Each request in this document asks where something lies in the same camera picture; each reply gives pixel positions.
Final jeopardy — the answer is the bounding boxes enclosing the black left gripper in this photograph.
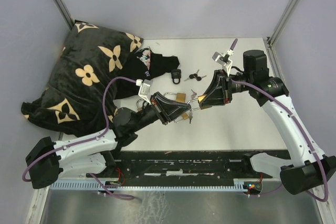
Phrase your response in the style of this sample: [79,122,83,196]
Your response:
[132,92,192,132]

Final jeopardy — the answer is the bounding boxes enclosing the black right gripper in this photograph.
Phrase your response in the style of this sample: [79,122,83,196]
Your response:
[198,69,253,107]

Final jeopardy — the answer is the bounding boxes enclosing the medium brass padlock long shackle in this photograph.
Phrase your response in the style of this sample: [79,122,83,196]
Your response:
[163,92,186,103]

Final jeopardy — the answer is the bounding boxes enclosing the small brass padlock long shackle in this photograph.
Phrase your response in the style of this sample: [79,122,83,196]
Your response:
[174,113,189,123]

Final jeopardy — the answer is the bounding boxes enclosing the large brass padlock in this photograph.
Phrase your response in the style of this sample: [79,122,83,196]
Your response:
[136,99,146,111]

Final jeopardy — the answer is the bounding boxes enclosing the small padlock key bunch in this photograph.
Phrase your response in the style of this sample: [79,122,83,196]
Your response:
[188,112,193,124]

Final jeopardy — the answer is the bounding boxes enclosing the black padlock key bunch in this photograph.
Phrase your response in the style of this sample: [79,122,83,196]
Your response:
[185,69,207,81]

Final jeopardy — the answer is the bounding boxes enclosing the black padlock with keys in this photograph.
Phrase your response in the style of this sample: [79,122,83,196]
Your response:
[171,69,182,85]

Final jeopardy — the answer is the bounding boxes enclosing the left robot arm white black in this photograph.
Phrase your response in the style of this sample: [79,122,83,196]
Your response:
[23,92,192,189]

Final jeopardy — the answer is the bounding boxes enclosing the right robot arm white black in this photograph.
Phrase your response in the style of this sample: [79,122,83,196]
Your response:
[198,49,335,202]

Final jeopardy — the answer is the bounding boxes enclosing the black printed garment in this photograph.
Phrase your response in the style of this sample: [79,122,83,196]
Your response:
[115,47,180,100]

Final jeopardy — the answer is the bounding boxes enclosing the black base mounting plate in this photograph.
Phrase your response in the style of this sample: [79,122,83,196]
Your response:
[86,150,287,183]

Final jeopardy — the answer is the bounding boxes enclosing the black floral pillow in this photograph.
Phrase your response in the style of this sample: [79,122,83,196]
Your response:
[21,22,143,137]

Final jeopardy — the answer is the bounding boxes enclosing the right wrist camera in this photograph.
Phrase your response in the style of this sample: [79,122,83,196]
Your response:
[212,49,234,76]

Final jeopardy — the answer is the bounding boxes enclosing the light blue cable duct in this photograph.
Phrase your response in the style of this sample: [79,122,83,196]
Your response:
[49,176,261,192]

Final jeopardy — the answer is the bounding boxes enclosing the right aluminium corner post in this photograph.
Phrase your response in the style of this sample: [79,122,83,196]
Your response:
[267,0,300,48]

